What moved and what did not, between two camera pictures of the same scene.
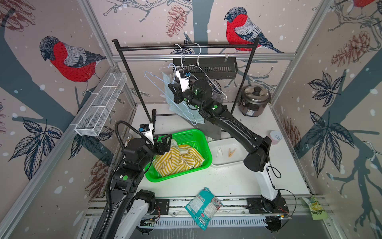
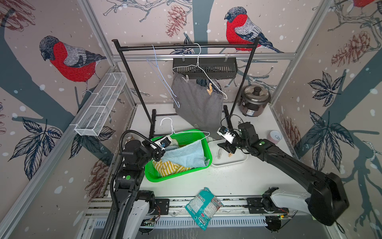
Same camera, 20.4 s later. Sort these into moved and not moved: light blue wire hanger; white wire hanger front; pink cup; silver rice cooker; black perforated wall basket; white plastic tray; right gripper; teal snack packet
Moved: right gripper; light blue wire hanger; white wire hanger front
Not moved: silver rice cooker; pink cup; black perforated wall basket; white plastic tray; teal snack packet
